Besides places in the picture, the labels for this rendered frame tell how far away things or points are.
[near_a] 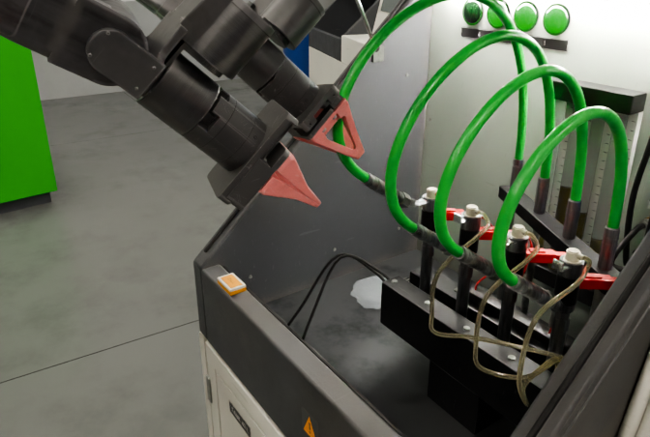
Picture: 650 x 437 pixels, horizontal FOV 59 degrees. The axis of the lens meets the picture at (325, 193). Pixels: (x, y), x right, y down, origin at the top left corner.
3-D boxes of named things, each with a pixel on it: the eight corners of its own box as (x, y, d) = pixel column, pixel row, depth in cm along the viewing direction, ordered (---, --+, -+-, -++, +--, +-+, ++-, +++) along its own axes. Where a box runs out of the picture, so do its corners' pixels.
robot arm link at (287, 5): (213, 53, 77) (181, 16, 69) (269, -11, 78) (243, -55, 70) (275, 99, 73) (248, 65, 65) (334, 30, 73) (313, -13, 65)
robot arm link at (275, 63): (214, 57, 71) (221, 57, 65) (251, 15, 71) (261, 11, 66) (256, 96, 73) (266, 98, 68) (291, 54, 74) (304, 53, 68)
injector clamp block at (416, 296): (378, 356, 101) (381, 280, 95) (420, 336, 106) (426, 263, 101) (545, 494, 75) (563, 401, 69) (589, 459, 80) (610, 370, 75)
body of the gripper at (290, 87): (314, 94, 78) (275, 56, 75) (344, 94, 69) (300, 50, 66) (284, 131, 78) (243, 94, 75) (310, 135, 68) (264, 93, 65)
